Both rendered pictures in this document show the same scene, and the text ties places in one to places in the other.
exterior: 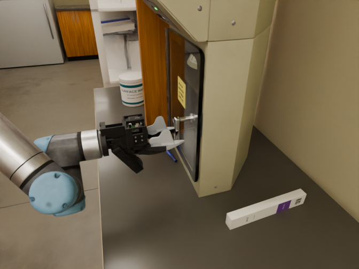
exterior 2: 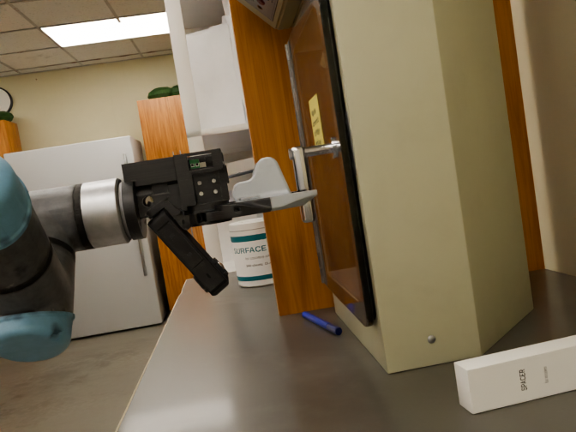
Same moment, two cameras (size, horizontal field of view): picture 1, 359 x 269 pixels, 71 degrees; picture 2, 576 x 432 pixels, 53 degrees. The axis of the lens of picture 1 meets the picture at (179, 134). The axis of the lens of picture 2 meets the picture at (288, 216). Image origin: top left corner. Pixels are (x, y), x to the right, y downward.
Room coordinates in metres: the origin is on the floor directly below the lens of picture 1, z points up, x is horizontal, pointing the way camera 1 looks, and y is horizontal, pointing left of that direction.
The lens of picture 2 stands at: (-0.08, -0.11, 1.17)
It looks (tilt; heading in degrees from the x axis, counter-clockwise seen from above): 4 degrees down; 12
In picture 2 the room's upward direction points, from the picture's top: 9 degrees counter-clockwise
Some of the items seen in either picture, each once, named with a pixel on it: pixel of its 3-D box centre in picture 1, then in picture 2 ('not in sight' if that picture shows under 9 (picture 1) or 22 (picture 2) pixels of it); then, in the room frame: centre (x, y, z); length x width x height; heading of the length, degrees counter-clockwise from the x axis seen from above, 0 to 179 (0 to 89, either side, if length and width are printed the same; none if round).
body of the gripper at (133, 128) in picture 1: (125, 136); (181, 194); (0.55, 0.14, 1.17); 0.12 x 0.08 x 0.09; 107
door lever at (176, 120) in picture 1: (182, 129); (316, 180); (0.60, -0.01, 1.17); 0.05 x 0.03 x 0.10; 107
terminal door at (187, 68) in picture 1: (181, 104); (323, 159); (0.71, -0.01, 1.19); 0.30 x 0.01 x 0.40; 17
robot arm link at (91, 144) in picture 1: (93, 143); (111, 212); (0.53, 0.22, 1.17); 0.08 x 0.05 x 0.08; 17
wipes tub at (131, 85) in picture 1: (132, 88); (260, 250); (1.25, 0.25, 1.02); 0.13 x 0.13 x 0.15
